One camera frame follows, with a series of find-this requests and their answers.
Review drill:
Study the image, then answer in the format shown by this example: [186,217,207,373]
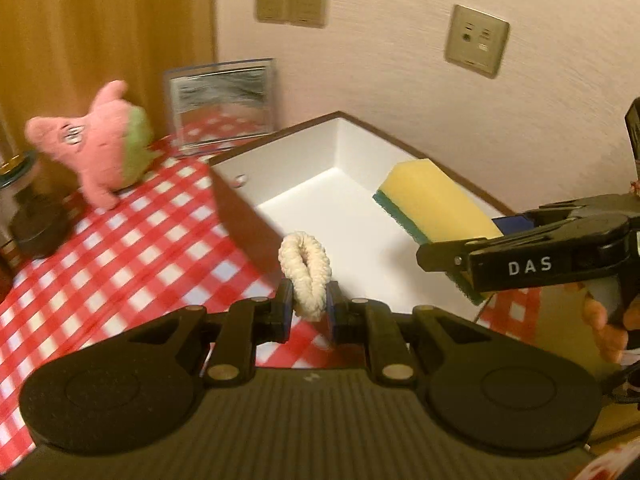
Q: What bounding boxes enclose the white fuzzy hair scrunchie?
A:
[278,231,332,322]

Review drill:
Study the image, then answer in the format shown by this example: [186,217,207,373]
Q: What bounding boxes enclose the yellow green sponge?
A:
[373,159,501,286]

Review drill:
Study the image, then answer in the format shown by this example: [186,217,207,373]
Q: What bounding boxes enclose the person's right hand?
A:
[582,294,640,364]

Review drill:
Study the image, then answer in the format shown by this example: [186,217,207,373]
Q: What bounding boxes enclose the brown box white inside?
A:
[207,109,516,323]

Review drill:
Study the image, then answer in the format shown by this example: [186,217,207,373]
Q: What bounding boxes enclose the red white checkered tablecloth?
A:
[0,131,544,476]

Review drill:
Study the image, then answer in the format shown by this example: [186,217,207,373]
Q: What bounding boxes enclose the glass jar dark contents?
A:
[1,151,70,259]

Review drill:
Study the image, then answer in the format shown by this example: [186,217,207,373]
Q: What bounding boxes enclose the pink starfish plush toy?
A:
[25,80,155,210]

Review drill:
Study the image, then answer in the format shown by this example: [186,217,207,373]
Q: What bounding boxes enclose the framed picture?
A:
[164,58,277,157]

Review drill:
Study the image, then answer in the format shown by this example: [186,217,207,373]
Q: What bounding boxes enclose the wooden door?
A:
[0,0,219,201]

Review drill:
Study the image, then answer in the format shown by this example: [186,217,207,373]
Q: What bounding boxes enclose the wall socket plate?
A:
[445,4,510,79]

